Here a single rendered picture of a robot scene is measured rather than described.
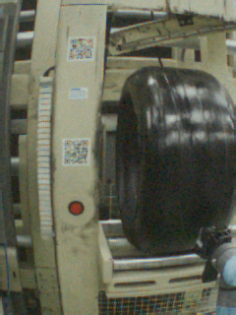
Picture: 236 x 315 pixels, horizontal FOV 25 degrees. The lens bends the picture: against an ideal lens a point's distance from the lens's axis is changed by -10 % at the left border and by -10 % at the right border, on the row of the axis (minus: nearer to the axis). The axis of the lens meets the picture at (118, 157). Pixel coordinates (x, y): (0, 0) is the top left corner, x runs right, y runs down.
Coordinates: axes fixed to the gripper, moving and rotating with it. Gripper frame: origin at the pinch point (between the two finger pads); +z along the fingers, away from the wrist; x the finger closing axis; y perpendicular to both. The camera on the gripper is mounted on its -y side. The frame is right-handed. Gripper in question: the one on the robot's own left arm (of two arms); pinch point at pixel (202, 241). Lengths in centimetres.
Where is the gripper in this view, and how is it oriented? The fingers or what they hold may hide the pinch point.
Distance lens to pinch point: 149.6
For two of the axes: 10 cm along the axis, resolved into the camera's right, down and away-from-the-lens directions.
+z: -1.5, -1.7, 9.7
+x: -9.9, 0.1, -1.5
